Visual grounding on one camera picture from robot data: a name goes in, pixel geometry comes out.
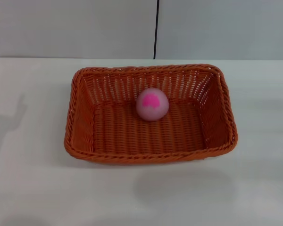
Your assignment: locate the black vertical wall strip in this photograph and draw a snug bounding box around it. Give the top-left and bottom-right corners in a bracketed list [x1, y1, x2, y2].
[153, 0, 160, 59]

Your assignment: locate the pink foam ball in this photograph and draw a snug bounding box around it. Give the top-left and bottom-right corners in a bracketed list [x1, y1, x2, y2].
[135, 88, 169, 122]

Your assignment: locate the orange woven plastic basket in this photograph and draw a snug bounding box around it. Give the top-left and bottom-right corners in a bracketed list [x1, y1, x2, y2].
[63, 64, 238, 165]

